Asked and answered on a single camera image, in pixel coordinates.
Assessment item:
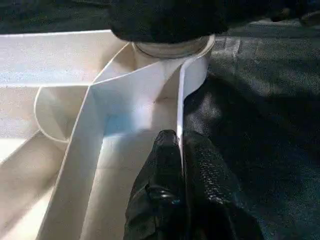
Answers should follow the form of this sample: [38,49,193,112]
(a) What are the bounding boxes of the white plastic table leg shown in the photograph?
[132,39,211,60]

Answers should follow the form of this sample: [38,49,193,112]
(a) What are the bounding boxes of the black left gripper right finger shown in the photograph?
[182,131,263,240]

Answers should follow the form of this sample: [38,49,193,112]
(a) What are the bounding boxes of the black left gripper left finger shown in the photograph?
[123,130,187,240]

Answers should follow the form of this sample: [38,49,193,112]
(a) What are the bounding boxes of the white plastic table top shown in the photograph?
[0,30,217,240]

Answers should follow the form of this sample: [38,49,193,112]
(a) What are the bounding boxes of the black work mat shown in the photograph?
[0,0,320,240]

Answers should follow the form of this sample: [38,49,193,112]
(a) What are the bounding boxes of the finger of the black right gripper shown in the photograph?
[109,0,228,45]

